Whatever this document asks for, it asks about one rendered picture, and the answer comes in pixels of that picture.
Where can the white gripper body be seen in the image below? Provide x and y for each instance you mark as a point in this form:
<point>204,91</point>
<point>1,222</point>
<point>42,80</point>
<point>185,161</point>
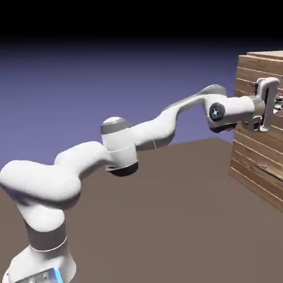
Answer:
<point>270,92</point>

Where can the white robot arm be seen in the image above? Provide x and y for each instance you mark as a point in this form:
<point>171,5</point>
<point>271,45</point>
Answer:
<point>123,143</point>

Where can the wooden cabinet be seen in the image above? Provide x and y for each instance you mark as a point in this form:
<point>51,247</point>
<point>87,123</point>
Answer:
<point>249,150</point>

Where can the plain wooden drawer front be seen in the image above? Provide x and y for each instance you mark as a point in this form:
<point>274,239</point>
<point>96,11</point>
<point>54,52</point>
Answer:
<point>249,179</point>

